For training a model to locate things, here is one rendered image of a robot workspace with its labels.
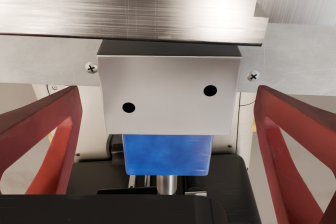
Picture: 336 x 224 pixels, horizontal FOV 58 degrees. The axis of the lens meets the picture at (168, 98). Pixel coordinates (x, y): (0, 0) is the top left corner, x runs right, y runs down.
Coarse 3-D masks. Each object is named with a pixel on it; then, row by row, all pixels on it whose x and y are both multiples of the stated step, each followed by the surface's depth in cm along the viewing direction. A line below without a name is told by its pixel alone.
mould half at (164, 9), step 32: (0, 0) 6; (32, 0) 6; (64, 0) 6; (96, 0) 6; (128, 0) 6; (160, 0) 6; (192, 0) 6; (224, 0) 6; (0, 32) 6; (32, 32) 6; (64, 32) 6; (96, 32) 6; (128, 32) 6; (160, 32) 6; (192, 32) 6; (224, 32) 6; (256, 32) 6
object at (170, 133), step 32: (128, 64) 10; (160, 64) 10; (192, 64) 10; (224, 64) 10; (128, 96) 11; (160, 96) 11; (192, 96) 11; (224, 96) 11; (128, 128) 12; (160, 128) 12; (192, 128) 12; (224, 128) 12; (128, 160) 15; (160, 160) 15; (192, 160) 15; (160, 192) 18
